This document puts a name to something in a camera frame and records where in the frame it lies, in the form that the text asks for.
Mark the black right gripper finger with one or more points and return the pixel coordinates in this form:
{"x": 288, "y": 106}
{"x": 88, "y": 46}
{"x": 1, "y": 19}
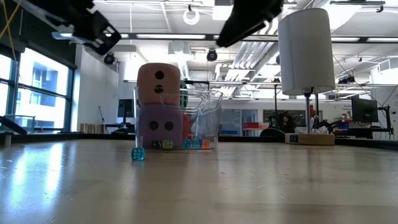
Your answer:
{"x": 245, "y": 21}

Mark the large green foam die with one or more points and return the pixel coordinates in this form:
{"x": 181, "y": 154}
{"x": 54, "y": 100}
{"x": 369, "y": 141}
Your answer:
{"x": 184, "y": 96}

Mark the large pink foam die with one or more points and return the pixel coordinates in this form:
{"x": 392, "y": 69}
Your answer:
{"x": 158, "y": 93}

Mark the large red foam die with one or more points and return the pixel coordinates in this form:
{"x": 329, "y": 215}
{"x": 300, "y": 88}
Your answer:
{"x": 186, "y": 126}

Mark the small orange translucent die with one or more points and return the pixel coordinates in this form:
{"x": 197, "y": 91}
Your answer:
{"x": 206, "y": 143}

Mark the small teal translucent die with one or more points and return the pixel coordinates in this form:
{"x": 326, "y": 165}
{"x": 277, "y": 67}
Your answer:
{"x": 186, "y": 143}
{"x": 137, "y": 154}
{"x": 196, "y": 143}

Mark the large purple foam die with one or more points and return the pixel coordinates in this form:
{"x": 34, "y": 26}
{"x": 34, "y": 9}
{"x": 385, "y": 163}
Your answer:
{"x": 160, "y": 137}

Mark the small black die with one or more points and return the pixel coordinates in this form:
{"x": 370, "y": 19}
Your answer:
{"x": 156, "y": 144}

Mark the small green translucent die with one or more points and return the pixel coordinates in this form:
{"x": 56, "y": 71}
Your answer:
{"x": 167, "y": 144}

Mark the black ceiling spotlight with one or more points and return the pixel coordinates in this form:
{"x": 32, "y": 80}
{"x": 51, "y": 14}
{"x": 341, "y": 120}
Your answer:
{"x": 109, "y": 58}
{"x": 212, "y": 55}

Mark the white shade wooden base lamp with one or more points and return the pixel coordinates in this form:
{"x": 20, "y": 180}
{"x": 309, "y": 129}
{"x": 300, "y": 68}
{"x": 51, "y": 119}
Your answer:
{"x": 306, "y": 53}

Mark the clear plastic bin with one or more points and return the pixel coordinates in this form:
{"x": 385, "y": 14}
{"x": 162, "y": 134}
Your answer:
{"x": 211, "y": 118}

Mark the red box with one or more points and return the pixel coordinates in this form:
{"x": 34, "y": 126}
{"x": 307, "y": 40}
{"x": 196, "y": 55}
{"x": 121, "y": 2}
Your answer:
{"x": 250, "y": 125}

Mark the black desk monitor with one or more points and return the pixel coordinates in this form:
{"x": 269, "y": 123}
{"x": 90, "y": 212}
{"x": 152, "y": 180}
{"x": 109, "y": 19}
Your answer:
{"x": 364, "y": 110}

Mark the black aluminium table frame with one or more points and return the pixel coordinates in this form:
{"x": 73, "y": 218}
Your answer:
{"x": 77, "y": 137}

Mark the grey metal post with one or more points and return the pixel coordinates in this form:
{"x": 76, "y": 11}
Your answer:
{"x": 8, "y": 140}

